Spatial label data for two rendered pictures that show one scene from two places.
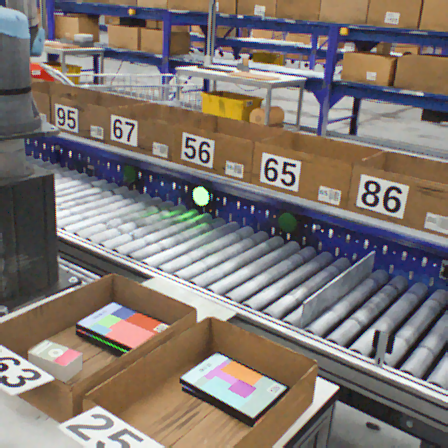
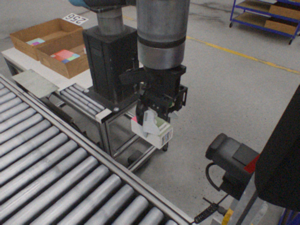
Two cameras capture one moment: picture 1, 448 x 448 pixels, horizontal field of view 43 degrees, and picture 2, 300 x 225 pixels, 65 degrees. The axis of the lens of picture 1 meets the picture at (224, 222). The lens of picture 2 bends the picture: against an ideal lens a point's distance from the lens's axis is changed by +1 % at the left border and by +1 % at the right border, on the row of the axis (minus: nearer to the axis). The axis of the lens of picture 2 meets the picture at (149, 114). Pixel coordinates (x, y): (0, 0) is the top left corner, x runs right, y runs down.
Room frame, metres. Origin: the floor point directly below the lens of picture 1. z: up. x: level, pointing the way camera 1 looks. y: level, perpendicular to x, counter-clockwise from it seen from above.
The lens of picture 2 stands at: (2.38, 0.82, 1.48)
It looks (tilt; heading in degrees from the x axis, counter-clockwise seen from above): 42 degrees down; 185
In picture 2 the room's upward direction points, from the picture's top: straight up
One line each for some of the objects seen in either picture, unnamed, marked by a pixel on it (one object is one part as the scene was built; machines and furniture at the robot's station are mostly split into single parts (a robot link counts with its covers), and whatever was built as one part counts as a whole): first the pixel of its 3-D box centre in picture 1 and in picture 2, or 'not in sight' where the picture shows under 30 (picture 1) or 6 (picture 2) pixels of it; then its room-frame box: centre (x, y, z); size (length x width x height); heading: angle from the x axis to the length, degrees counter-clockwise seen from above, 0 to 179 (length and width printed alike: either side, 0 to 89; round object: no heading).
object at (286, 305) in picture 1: (309, 289); not in sight; (1.55, -0.27, 0.72); 0.52 x 0.05 x 0.05; 145
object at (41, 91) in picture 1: (49, 104); not in sight; (2.97, 0.95, 0.96); 0.39 x 0.29 x 0.17; 54
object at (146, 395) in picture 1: (207, 399); (49, 37); (0.91, 0.01, 0.80); 0.38 x 0.28 x 0.10; 146
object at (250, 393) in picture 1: (234, 384); (37, 46); (0.99, -0.05, 0.78); 0.19 x 0.14 x 0.02; 54
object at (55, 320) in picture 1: (95, 339); (78, 51); (1.08, 0.27, 0.80); 0.38 x 0.28 x 0.10; 146
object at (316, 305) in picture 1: (340, 287); not in sight; (1.49, -0.35, 0.76); 0.46 x 0.01 x 0.09; 145
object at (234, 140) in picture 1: (232, 147); not in sight; (2.29, -0.01, 0.96); 0.39 x 0.29 x 0.17; 55
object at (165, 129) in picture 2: not in sight; (152, 128); (1.95, 0.79, 1.04); 0.10 x 0.06 x 0.05; 54
